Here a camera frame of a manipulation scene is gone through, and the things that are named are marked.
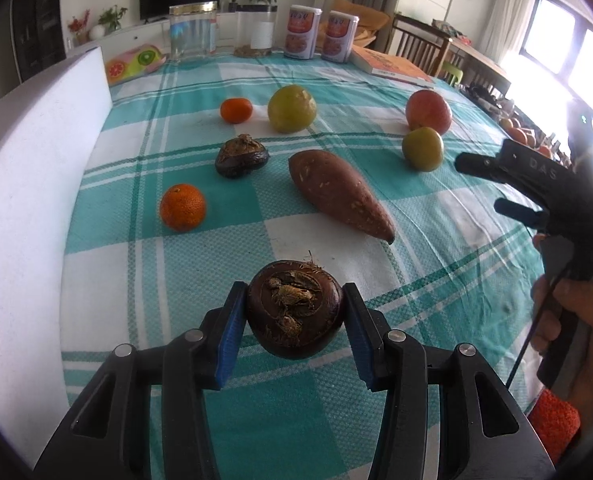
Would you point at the small yellow-green citrus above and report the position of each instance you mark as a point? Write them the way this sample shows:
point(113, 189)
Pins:
point(423, 149)

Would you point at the orange knit cloth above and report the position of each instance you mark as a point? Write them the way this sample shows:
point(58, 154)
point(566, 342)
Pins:
point(556, 425)

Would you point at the dark glass cabinet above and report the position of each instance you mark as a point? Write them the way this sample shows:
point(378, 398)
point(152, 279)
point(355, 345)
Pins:
point(36, 20)

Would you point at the large yellow-green citrus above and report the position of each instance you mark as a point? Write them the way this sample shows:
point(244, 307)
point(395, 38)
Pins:
point(292, 109)

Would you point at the clear jar with gold lid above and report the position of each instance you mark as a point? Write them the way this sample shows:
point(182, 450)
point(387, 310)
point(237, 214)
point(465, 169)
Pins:
point(193, 35)

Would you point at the large orange mandarin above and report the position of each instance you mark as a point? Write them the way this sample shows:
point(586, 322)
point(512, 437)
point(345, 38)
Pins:
point(183, 208)

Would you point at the wooden table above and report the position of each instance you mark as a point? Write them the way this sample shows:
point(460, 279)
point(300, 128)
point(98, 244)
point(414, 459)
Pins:
point(481, 62)

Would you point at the small orange mandarin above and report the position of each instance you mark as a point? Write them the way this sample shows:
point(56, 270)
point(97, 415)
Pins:
point(236, 110)

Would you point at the green chair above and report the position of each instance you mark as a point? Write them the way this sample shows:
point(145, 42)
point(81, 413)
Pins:
point(453, 72)

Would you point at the white orange-label tin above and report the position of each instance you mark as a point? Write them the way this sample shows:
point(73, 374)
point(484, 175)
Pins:
point(302, 35)
point(340, 37)

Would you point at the fruit print cushion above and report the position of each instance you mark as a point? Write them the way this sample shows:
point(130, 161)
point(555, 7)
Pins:
point(134, 62)

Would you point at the white television cabinet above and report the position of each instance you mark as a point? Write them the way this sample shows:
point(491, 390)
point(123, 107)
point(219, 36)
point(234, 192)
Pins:
point(126, 37)

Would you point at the white round vase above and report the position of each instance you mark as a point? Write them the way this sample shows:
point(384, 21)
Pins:
point(97, 32)

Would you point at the pile of oranges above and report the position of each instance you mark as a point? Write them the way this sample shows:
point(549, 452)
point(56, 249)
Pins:
point(521, 135)

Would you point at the red apple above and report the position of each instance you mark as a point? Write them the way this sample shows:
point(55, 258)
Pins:
point(428, 110)

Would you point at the wooden chair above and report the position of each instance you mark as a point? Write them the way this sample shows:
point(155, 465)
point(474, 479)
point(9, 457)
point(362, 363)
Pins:
point(419, 42)

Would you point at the small green potted plant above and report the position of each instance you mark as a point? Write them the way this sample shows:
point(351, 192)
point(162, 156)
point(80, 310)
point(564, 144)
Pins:
point(233, 0)

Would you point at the brown sweet potato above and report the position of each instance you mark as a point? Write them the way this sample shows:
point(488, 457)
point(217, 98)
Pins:
point(334, 190)

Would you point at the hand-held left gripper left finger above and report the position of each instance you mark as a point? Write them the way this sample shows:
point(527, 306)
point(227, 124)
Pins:
point(229, 340)

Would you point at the window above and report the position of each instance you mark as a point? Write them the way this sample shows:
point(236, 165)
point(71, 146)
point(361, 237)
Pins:
point(566, 45)

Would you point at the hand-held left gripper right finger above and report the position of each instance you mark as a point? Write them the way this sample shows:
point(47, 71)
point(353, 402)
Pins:
point(359, 340)

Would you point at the white curtain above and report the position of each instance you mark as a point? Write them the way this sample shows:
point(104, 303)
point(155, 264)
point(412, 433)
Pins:
point(508, 5)

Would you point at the clear container with black lid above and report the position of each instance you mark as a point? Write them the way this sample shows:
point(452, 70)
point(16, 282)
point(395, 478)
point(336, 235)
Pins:
point(255, 30)

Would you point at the teal checked tablecloth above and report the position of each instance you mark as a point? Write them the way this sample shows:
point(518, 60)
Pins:
point(426, 260)

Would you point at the dark brown water chestnut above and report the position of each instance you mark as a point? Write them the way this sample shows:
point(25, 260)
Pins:
point(296, 320)
point(241, 160)

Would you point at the white cardboard box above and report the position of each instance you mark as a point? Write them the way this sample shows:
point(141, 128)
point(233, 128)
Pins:
point(26, 210)

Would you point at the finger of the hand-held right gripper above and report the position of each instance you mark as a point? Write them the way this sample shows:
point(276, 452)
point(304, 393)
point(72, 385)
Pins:
point(521, 212)
point(478, 165)

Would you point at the red flower plant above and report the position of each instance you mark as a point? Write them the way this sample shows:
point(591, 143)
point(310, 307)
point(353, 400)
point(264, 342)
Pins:
point(79, 25)

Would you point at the orange book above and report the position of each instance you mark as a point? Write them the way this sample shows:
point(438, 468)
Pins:
point(391, 65)

